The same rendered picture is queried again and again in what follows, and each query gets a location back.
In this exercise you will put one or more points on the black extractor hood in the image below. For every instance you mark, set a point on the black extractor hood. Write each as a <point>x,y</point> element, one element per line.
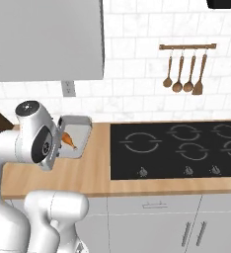
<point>222,3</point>

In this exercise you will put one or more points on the grey drawer front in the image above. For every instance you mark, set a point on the grey drawer front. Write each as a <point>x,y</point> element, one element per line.
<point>127,205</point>
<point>219,202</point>

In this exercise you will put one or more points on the small wooden spoon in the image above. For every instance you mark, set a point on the small wooden spoon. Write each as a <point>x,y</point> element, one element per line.
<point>168,81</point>

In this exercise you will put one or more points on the grey wall cupboard door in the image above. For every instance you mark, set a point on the grey wall cupboard door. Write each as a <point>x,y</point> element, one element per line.
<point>48,39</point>

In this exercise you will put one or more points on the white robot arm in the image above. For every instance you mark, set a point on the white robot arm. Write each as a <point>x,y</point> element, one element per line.
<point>7,154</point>

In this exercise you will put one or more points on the black hob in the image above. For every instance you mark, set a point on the black hob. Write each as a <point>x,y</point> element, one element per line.
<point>167,164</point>

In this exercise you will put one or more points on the grey base cupboard door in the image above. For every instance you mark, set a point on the grey base cupboard door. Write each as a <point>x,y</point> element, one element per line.
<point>96,230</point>
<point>224,234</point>
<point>147,234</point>

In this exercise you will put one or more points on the wooden utensil rail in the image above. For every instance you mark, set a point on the wooden utensil rail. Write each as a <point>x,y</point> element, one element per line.
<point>186,46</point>

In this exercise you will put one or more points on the wooden spatula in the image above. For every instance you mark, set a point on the wooden spatula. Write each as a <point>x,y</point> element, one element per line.
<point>198,88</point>

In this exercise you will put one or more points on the grey wall socket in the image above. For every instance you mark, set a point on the grey wall socket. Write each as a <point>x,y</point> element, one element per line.
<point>68,88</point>

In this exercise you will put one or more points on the grey hob knob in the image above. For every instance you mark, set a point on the grey hob knob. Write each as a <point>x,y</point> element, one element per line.
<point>215,170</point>

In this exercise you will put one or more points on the large wooden spoon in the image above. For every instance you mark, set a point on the large wooden spoon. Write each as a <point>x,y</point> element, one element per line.
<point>188,86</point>
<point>177,86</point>

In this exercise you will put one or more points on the orange chicken drumstick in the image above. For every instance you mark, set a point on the orange chicken drumstick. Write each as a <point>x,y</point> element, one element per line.
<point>68,140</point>

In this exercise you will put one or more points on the grey meat container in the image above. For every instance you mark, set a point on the grey meat container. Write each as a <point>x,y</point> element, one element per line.
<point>83,135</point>

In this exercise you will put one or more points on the brown knife block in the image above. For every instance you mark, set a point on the brown knife block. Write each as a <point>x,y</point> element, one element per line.
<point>0,122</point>

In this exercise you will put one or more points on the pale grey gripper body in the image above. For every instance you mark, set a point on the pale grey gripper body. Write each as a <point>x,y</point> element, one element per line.
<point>55,148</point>

